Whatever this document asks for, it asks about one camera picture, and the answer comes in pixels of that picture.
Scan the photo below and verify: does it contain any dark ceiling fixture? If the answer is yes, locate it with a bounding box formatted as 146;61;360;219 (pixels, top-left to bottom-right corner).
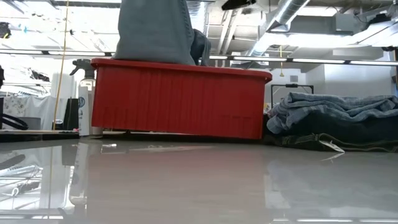
0;22;12;40

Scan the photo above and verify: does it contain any blue white striped shirt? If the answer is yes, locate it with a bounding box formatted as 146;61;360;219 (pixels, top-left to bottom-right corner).
266;91;398;135

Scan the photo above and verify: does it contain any red plastic bin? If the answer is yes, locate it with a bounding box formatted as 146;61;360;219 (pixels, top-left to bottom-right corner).
90;58;273;140

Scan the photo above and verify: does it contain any dark teal garment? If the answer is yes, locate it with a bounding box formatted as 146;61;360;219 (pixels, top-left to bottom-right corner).
262;111;398;154

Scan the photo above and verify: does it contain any silver smooth ventilation duct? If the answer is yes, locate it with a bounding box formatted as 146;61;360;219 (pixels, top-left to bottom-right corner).
247;0;312;57

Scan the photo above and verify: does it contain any white hanging cloth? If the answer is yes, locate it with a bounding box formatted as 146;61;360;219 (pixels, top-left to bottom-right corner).
2;94;68;131

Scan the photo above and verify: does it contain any light blue garment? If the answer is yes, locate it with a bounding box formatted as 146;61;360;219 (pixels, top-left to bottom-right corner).
112;0;212;67

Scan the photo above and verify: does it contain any LED light bar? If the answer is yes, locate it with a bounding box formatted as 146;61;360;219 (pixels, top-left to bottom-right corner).
0;48;398;67

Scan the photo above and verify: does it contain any black frame stand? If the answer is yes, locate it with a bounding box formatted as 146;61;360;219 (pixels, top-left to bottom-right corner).
270;83;315;109

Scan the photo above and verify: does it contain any clear spray bottle grey trigger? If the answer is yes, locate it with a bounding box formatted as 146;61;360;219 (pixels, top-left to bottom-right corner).
69;58;104;138

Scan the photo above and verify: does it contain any black speaker box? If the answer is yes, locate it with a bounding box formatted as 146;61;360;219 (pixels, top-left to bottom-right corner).
63;98;81;131

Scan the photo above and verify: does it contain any yellow cable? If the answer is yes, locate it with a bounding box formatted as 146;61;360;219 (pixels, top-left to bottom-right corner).
51;0;70;131

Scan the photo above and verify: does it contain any black cable loop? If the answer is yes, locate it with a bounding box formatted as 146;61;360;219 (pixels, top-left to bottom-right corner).
0;111;30;131

